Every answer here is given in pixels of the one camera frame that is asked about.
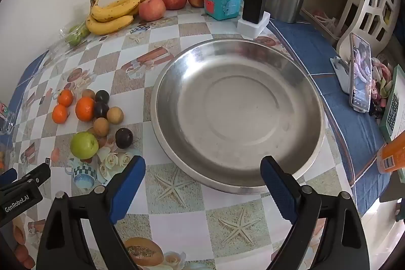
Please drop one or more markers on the white plastic bag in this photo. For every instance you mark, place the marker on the white plastic bag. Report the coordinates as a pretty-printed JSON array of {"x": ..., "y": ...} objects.
[{"x": 322, "y": 18}]

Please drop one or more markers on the white charging base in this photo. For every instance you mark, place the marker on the white charging base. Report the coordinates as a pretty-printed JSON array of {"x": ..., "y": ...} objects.
[{"x": 251, "y": 29}]

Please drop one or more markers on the colourful cloth bundle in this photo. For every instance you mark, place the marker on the colourful cloth bundle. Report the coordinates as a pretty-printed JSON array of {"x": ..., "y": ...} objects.
[{"x": 378, "y": 80}]

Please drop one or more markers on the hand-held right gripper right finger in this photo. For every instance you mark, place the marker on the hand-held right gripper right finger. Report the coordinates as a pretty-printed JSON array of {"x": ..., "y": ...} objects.
[{"x": 278, "y": 191}]

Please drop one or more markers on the orange bottle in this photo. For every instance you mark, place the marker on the orange bottle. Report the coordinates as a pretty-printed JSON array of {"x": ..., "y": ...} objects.
[{"x": 392, "y": 153}]

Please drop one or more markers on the stainless steel basin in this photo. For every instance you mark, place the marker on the stainless steel basin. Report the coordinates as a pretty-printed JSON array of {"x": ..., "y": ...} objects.
[{"x": 237, "y": 111}]

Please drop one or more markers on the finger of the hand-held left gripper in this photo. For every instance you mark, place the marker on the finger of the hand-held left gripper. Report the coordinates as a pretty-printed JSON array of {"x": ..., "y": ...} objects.
[
  {"x": 8, "y": 175},
  {"x": 36, "y": 174}
]

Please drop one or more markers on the green guava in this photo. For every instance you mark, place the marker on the green guava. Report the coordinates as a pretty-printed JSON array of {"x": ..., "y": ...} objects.
[{"x": 84, "y": 145}]

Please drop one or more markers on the green calculator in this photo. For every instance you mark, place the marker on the green calculator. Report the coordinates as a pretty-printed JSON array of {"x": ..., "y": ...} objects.
[{"x": 394, "y": 108}]

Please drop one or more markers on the checkered printed tablecloth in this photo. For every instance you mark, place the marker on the checkered printed tablecloth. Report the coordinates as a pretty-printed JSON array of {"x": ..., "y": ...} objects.
[{"x": 177, "y": 219}]

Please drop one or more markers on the round brown fruit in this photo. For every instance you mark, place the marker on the round brown fruit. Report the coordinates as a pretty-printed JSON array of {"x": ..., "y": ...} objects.
[
  {"x": 88, "y": 94},
  {"x": 115, "y": 115},
  {"x": 101, "y": 126}
]

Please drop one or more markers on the bunch of yellow bananas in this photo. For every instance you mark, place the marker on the bunch of yellow bananas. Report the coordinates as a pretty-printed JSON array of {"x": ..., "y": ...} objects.
[{"x": 107, "y": 25}]

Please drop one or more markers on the teal plastic box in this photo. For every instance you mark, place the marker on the teal plastic box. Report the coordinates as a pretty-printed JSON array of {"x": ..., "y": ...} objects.
[{"x": 221, "y": 1}]

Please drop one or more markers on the large orange tangerine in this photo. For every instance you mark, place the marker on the large orange tangerine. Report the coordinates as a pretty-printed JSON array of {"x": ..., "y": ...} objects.
[{"x": 84, "y": 109}]

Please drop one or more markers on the blue tablecloth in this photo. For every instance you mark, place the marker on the blue tablecloth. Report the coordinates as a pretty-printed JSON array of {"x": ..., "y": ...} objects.
[{"x": 335, "y": 105}]

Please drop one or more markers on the dark plum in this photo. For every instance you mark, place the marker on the dark plum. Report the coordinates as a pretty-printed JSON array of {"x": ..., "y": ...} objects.
[{"x": 102, "y": 96}]

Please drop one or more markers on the glass mug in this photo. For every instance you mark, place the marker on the glass mug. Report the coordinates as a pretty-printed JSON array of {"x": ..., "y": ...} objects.
[{"x": 3, "y": 118}]

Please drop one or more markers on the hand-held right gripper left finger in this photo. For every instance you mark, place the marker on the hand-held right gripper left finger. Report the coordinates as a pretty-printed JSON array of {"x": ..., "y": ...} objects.
[{"x": 128, "y": 191}]

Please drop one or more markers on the small orange tangerine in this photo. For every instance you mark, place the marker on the small orange tangerine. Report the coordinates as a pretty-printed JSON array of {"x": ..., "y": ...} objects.
[
  {"x": 65, "y": 97},
  {"x": 59, "y": 113}
]

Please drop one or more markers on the cream shelf unit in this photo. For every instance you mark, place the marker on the cream shelf unit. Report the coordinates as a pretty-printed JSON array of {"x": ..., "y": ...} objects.
[{"x": 332, "y": 1}]

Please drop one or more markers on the clear plastic fruit box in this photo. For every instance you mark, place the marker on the clear plastic fruit box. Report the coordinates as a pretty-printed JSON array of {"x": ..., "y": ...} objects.
[{"x": 60, "y": 45}]

